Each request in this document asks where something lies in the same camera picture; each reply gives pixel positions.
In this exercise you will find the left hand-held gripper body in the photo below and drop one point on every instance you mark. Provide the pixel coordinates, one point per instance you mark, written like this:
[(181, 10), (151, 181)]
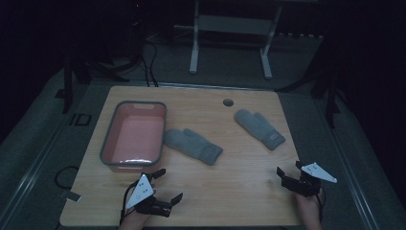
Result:
[(140, 191)]

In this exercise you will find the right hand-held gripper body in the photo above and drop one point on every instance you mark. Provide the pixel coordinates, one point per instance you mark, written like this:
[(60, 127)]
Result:
[(307, 185)]

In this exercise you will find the person's right hand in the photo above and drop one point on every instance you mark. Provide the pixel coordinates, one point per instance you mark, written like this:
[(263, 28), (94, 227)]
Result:
[(308, 209)]

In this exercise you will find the person's left hand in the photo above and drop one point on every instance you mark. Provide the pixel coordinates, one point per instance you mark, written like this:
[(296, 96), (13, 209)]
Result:
[(133, 220)]

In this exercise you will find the pink basin with grey rim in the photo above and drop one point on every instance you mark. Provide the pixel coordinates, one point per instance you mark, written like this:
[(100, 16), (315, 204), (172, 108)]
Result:
[(137, 137)]

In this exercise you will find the plain grey mitten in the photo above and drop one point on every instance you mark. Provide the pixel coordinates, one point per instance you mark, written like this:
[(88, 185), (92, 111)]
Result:
[(191, 145)]

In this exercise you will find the grey mitten with label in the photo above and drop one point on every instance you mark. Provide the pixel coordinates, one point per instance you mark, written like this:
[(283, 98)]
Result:
[(258, 127)]

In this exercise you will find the grey tape patch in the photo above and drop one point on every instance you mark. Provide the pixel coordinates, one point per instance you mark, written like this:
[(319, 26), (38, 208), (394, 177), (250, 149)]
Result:
[(71, 195)]

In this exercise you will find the black tripod stand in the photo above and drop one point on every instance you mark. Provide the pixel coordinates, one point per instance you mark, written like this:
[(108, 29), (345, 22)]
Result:
[(67, 91), (332, 102)]

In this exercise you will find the round grey table grommet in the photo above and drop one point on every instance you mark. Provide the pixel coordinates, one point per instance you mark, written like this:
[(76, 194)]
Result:
[(228, 102)]

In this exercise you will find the white metal stand frame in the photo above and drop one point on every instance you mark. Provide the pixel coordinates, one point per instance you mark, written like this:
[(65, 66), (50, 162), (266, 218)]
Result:
[(233, 25)]

